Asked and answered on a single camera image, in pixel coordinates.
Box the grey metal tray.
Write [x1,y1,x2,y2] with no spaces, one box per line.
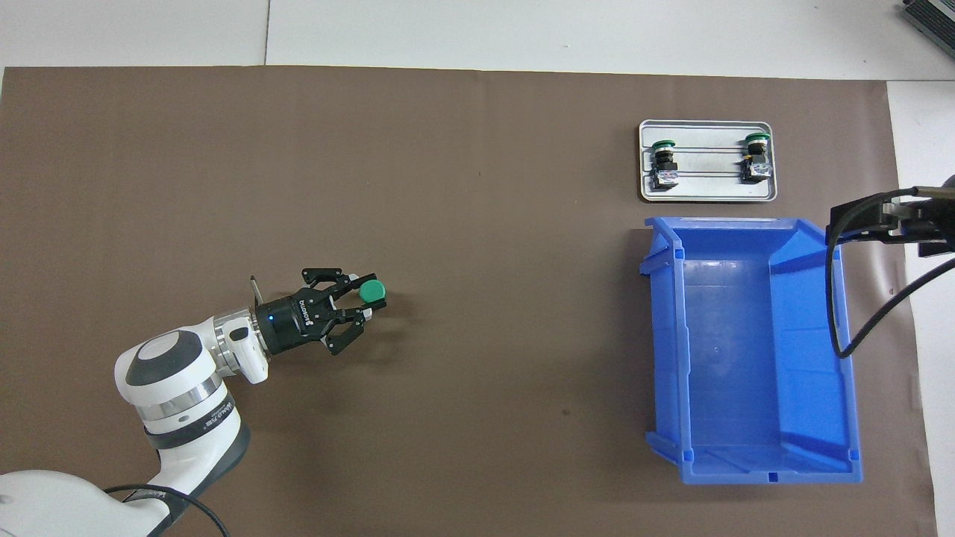
[638,119,778,203]

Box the dark grey ribbed device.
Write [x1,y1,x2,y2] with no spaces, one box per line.
[899,0,955,57]

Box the blue plastic storage bin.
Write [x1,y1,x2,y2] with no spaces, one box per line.
[640,216,864,486]

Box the green push button switch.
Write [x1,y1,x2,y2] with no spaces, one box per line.
[651,139,680,189]
[741,133,773,183]
[357,277,389,311]

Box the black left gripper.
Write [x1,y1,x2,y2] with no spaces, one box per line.
[256,267,374,356]

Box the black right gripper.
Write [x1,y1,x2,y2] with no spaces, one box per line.
[827,173,955,258]

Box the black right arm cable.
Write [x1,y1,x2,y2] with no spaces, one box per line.
[824,185,955,359]

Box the brown paper table mat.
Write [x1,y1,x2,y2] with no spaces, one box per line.
[0,66,939,537]

